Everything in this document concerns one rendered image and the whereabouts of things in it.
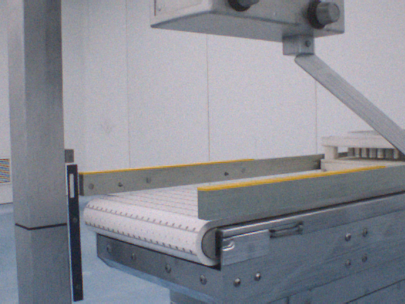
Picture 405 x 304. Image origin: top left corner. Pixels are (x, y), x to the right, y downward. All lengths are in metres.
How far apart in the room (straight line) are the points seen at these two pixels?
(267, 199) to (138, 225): 0.16
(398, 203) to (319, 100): 3.73
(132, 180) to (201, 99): 4.53
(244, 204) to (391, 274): 0.41
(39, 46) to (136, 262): 0.32
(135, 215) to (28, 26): 0.30
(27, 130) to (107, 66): 5.68
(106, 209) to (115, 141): 5.58
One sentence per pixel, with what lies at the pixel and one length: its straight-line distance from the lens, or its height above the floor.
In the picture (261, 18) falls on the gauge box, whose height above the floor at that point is 1.03.
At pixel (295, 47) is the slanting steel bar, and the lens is 0.69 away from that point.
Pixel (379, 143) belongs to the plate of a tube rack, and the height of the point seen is 0.88.
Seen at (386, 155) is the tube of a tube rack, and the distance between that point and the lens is 1.09.
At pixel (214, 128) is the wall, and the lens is 5.23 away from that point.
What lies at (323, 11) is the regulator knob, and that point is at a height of 1.04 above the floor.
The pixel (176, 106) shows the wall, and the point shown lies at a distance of 5.58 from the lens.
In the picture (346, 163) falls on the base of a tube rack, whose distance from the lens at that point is 1.09.
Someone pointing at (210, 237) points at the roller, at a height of 0.80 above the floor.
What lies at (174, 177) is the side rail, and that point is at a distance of 0.88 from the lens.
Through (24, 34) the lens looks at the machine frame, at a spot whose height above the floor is 1.05.
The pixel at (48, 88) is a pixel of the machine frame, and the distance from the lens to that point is 0.79.
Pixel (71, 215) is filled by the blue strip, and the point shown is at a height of 0.79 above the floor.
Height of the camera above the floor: 0.92
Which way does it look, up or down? 3 degrees down
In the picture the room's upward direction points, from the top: 1 degrees counter-clockwise
